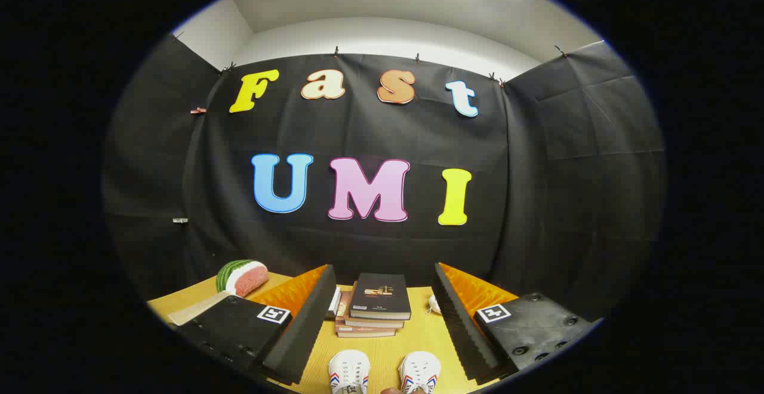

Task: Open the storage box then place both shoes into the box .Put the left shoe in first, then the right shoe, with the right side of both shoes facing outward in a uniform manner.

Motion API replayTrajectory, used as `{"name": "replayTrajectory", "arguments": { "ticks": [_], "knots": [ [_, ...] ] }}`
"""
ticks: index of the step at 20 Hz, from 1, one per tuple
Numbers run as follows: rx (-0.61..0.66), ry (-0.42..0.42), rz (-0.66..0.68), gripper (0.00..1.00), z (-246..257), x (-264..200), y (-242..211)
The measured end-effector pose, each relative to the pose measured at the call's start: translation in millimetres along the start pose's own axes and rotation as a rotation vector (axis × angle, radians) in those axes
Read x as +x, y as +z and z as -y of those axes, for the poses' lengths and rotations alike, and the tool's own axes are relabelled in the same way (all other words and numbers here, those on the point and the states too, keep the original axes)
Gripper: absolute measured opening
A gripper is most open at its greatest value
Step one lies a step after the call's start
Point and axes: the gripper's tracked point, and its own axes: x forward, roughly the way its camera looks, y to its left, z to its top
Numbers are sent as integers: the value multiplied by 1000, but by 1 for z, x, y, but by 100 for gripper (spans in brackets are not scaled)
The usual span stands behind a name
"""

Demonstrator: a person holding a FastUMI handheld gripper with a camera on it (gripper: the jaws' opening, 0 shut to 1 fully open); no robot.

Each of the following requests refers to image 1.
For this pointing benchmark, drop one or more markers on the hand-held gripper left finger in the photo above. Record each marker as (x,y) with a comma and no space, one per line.
(310,328)

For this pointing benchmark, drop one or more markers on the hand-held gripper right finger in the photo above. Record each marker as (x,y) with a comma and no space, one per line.
(462,328)

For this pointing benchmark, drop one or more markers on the white striped canvas shoe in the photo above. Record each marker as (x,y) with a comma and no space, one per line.
(419,370)
(349,370)

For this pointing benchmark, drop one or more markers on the beige fabric storage box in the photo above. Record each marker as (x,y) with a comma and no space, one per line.
(194,311)

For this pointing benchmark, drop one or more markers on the white portrait cover book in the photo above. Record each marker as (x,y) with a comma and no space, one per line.
(334,303)

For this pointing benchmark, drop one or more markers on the white plush toy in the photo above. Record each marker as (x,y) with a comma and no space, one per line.
(435,304)

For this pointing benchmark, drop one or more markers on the brown book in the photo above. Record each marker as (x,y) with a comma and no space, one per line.
(373,324)
(364,334)

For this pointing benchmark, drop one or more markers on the black hardcover book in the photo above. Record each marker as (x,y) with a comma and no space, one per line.
(382,295)

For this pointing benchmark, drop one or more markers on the watermelon slice toy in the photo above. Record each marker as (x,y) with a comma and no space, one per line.
(248,277)

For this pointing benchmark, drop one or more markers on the black backdrop cloth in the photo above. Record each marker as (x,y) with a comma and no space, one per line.
(358,131)

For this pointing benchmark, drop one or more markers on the red cloth clip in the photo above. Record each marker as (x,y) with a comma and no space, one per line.
(198,110)

